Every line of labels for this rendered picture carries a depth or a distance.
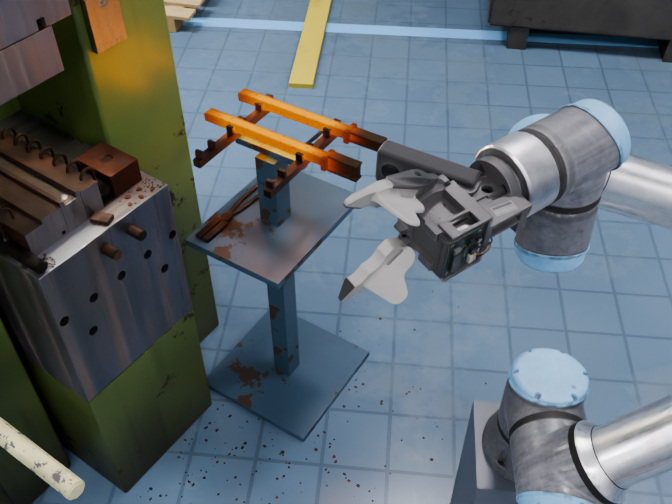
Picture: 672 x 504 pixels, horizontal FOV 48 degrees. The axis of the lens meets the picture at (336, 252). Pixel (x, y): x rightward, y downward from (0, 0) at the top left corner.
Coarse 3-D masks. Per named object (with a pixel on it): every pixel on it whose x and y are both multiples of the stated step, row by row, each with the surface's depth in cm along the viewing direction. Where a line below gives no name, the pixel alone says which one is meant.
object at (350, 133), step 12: (240, 96) 196; (252, 96) 195; (264, 96) 195; (264, 108) 194; (276, 108) 192; (288, 108) 191; (300, 108) 191; (300, 120) 190; (312, 120) 187; (324, 120) 187; (336, 132) 185; (348, 132) 183; (360, 132) 183; (360, 144) 184; (372, 144) 183
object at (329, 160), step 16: (208, 112) 190; (240, 128) 185; (256, 128) 185; (272, 144) 182; (288, 144) 180; (304, 144) 180; (320, 160) 175; (336, 160) 174; (352, 160) 174; (352, 176) 175
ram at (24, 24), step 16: (0, 0) 128; (16, 0) 131; (32, 0) 133; (48, 0) 136; (64, 0) 139; (0, 16) 130; (16, 16) 132; (32, 16) 135; (48, 16) 138; (64, 16) 140; (0, 32) 131; (16, 32) 133; (32, 32) 136; (0, 48) 132
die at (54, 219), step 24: (0, 144) 175; (24, 144) 175; (0, 168) 167; (48, 168) 168; (0, 192) 163; (24, 192) 163; (96, 192) 166; (0, 216) 159; (24, 216) 159; (48, 216) 157; (72, 216) 163; (24, 240) 156; (48, 240) 160
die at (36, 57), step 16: (48, 32) 139; (16, 48) 135; (32, 48) 137; (48, 48) 140; (0, 64) 133; (16, 64) 136; (32, 64) 139; (48, 64) 142; (0, 80) 135; (16, 80) 137; (32, 80) 140; (0, 96) 136; (16, 96) 139
